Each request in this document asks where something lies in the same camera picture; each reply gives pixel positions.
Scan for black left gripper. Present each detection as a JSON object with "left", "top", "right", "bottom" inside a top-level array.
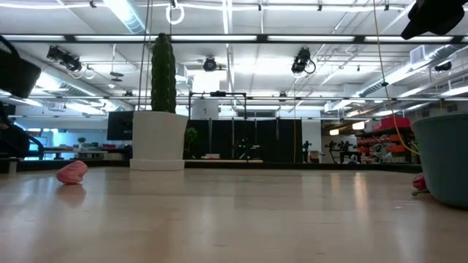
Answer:
[{"left": 0, "top": 47, "right": 42, "bottom": 99}]

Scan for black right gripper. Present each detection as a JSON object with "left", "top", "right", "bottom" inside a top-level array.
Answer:
[{"left": 400, "top": 0, "right": 468, "bottom": 40}]

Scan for teal plastic tupperware container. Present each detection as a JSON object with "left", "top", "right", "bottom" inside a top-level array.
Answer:
[{"left": 412, "top": 112, "right": 468, "bottom": 210}]

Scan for red toy strawberry green stem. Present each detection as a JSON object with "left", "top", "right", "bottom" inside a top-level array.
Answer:
[{"left": 411, "top": 172, "right": 429, "bottom": 197}]

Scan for white ceiling vent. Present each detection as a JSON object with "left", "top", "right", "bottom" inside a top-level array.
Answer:
[{"left": 409, "top": 45, "right": 437, "bottom": 65}]

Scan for black twin ceiling lamps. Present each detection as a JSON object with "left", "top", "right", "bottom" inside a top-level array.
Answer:
[{"left": 46, "top": 45, "right": 83, "bottom": 73}]

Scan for red storage bins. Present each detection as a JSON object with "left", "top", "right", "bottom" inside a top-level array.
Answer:
[{"left": 373, "top": 116, "right": 411, "bottom": 132}]

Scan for background desk with clutter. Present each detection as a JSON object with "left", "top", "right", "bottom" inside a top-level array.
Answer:
[{"left": 36, "top": 145, "right": 127, "bottom": 161}]

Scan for pink lumpy toy fruit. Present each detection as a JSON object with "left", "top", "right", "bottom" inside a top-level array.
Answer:
[{"left": 56, "top": 160, "right": 88, "bottom": 185}]

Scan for storage rack with bins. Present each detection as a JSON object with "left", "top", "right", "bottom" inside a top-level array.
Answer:
[{"left": 355, "top": 126, "right": 418, "bottom": 164}]

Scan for black equipment table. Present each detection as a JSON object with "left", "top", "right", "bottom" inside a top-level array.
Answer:
[{"left": 327, "top": 140, "right": 363, "bottom": 164}]

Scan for tall green cactus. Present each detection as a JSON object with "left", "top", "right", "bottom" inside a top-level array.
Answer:
[{"left": 151, "top": 32, "right": 178, "bottom": 113}]

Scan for white plant pot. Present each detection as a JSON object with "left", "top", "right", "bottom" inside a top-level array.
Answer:
[{"left": 129, "top": 110, "right": 189, "bottom": 172}]

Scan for small green potted plant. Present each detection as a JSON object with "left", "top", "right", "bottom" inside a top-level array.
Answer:
[{"left": 184, "top": 127, "right": 199, "bottom": 159}]

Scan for black partition panels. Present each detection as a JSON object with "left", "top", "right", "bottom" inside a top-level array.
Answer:
[{"left": 184, "top": 118, "right": 303, "bottom": 164}]

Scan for white cylinder column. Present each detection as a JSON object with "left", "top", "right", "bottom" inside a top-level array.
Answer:
[{"left": 191, "top": 99, "right": 220, "bottom": 121}]

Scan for round black ceiling lamp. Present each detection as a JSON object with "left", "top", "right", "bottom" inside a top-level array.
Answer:
[{"left": 203, "top": 56, "right": 219, "bottom": 72}]

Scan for overhead light bar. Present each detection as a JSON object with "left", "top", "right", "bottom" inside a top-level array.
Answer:
[{"left": 0, "top": 34, "right": 468, "bottom": 45}]

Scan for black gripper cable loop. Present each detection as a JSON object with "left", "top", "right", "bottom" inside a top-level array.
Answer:
[{"left": 0, "top": 34, "right": 18, "bottom": 56}]

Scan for black curved arm cable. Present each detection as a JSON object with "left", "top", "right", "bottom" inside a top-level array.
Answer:
[{"left": 28, "top": 135, "right": 45, "bottom": 161}]

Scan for yellow hanging cable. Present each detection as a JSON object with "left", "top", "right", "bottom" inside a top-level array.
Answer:
[{"left": 371, "top": 0, "right": 421, "bottom": 156}]

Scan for black wall monitor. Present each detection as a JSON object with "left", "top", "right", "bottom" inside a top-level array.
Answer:
[{"left": 107, "top": 111, "right": 135, "bottom": 142}]

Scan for black ceiling lamp with cable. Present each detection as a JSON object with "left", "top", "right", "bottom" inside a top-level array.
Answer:
[{"left": 291, "top": 46, "right": 317, "bottom": 75}]

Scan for silver ceiling duct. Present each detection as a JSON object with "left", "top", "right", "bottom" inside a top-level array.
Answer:
[{"left": 104, "top": 0, "right": 147, "bottom": 34}]

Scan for thin hanging cables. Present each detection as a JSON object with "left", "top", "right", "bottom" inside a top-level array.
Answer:
[{"left": 137, "top": 0, "right": 151, "bottom": 110}]

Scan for black table edge rail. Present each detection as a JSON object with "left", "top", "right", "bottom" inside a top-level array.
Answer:
[{"left": 0, "top": 159, "right": 423, "bottom": 173}]

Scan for white hanging ring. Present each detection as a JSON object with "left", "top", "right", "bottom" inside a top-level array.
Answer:
[{"left": 165, "top": 2, "right": 186, "bottom": 26}]

